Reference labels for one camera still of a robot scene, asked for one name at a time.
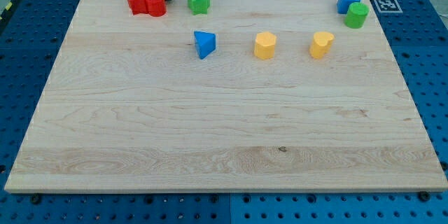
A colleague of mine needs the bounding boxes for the red cylinder block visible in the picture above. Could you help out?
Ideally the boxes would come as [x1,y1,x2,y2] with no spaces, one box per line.
[145,0,167,17]

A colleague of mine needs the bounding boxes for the yellow heart block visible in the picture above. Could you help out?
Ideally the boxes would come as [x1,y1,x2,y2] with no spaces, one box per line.
[309,31,335,59]

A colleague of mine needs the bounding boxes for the light wooden board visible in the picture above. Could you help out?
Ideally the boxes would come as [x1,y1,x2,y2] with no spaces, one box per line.
[5,0,447,194]

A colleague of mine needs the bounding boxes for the white fiducial marker tag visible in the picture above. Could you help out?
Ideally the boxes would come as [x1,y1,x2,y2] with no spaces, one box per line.
[373,0,403,13]

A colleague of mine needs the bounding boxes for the green cylinder block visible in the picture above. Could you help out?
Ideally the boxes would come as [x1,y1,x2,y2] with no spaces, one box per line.
[344,2,370,29]

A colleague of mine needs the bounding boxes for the yellow hexagon block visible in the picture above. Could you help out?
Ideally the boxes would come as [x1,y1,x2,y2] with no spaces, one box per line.
[254,31,277,60]

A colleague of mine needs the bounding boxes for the red star block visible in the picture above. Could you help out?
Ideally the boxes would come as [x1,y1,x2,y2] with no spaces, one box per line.
[127,0,148,15]

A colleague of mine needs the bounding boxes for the green star block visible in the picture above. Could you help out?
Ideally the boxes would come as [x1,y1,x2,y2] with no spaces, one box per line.
[187,0,211,15]

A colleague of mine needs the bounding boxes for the blue triangle block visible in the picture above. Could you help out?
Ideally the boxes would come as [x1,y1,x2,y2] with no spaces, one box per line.
[193,31,216,60]

